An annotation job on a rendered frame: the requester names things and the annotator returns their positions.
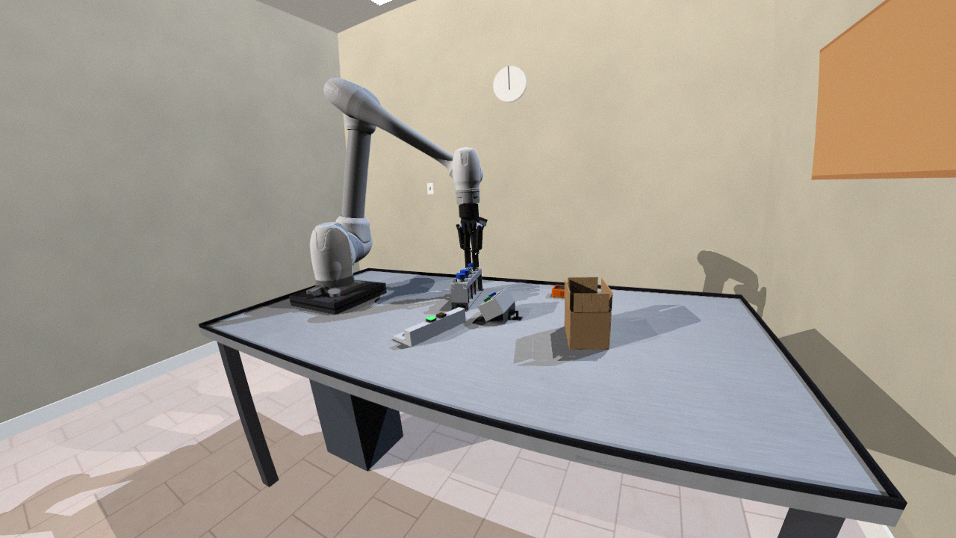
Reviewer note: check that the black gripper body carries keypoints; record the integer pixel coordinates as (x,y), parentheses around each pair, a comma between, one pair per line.
(469,214)

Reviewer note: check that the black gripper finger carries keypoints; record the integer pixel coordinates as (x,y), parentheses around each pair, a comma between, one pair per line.
(464,240)
(476,243)

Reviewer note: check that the white key panel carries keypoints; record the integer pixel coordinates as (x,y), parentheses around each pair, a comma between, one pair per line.
(501,303)

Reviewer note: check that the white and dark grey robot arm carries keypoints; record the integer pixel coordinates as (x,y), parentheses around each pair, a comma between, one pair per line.
(336,246)

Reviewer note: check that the brown cardboard box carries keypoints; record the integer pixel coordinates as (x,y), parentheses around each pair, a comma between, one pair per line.
(587,316)

